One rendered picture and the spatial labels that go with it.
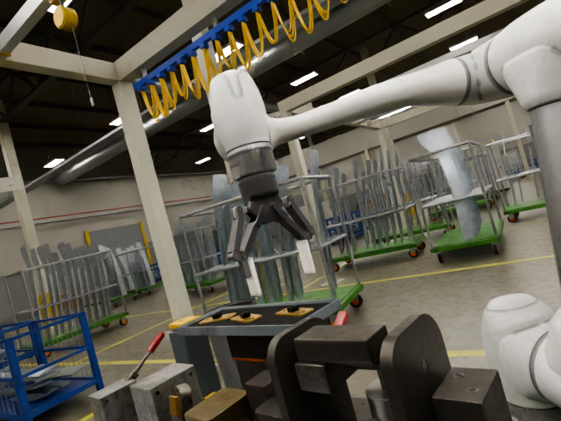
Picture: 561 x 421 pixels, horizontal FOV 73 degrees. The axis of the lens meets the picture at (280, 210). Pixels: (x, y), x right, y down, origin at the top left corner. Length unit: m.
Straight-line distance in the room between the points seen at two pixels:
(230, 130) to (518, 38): 0.53
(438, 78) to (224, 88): 0.44
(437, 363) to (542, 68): 0.53
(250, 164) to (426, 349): 0.42
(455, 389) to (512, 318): 0.52
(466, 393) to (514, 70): 0.58
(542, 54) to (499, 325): 0.54
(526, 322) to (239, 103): 0.74
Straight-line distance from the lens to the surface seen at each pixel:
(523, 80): 0.83
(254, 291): 0.71
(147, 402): 0.80
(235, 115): 0.72
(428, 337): 0.50
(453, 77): 0.90
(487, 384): 0.48
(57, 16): 3.27
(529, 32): 0.83
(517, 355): 0.97
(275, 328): 0.69
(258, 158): 0.71
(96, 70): 4.59
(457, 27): 6.44
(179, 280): 4.34
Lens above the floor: 1.34
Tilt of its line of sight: 2 degrees up
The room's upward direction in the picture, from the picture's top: 15 degrees counter-clockwise
